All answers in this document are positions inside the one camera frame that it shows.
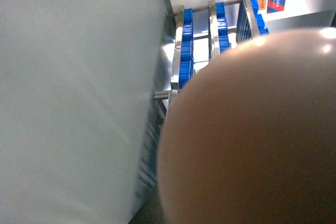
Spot steel roller shelf rack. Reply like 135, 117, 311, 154
153, 0, 269, 115

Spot blue bin on shelf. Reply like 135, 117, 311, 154
179, 8, 194, 89

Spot beige plastic dustpan tray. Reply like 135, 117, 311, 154
157, 28, 335, 223

